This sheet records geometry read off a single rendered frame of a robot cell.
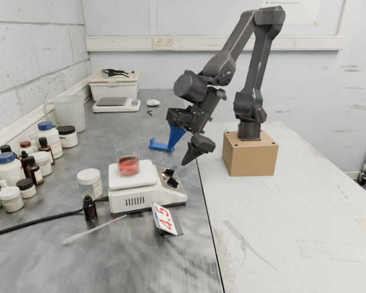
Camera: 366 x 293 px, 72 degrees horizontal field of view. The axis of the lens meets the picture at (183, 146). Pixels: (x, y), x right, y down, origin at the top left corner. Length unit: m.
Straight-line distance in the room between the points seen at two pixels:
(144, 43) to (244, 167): 1.37
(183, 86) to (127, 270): 0.41
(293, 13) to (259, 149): 1.53
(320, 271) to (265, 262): 0.11
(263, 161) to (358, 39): 1.78
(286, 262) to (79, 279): 0.41
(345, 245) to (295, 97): 1.75
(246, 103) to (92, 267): 0.58
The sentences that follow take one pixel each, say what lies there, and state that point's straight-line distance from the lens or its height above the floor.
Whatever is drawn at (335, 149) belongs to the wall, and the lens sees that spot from 2.71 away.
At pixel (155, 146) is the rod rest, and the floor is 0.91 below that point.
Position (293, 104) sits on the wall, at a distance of 2.33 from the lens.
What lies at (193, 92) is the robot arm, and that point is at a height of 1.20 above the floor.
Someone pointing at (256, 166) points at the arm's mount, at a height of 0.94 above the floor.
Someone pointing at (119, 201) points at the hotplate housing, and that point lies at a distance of 0.66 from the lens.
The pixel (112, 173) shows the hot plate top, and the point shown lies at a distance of 0.70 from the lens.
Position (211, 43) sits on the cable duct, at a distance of 1.99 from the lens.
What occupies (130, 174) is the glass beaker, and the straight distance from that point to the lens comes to 0.66.
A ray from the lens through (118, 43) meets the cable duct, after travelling 2.00.
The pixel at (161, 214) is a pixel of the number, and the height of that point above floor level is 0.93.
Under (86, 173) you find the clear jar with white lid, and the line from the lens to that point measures 0.73.
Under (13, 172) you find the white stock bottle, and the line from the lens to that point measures 0.85.
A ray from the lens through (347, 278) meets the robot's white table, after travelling 0.63.
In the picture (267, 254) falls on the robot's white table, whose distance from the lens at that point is 0.61.
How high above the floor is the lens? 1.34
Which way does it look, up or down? 25 degrees down
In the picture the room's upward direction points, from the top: straight up
